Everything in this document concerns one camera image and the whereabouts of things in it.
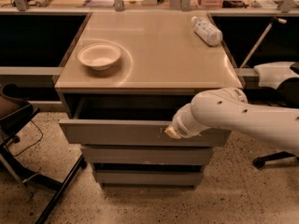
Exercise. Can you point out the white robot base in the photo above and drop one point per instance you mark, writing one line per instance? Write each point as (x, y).
(272, 75)

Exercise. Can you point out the grey drawer cabinet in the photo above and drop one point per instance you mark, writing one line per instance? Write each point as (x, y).
(160, 55)

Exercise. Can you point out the grey middle drawer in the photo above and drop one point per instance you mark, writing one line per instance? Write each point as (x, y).
(148, 155)

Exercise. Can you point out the white paper bowl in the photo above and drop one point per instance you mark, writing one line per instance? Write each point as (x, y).
(100, 56)

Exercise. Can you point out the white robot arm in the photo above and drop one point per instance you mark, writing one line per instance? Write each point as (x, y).
(228, 109)

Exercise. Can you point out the white pole with black handle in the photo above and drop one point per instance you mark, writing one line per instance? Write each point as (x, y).
(262, 37)

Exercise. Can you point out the grey bottom drawer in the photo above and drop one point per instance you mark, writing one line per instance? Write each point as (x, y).
(156, 178)

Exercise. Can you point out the grey drawer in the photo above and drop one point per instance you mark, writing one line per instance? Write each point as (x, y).
(156, 178)
(132, 120)
(148, 155)

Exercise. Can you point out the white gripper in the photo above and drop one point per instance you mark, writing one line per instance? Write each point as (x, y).
(179, 125)

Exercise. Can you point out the clear plastic water bottle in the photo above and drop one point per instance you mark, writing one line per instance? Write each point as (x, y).
(207, 31)

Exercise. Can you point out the black office chair base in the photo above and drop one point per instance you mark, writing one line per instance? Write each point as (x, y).
(260, 162)

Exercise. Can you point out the grey top drawer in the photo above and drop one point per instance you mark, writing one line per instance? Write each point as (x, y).
(132, 120)

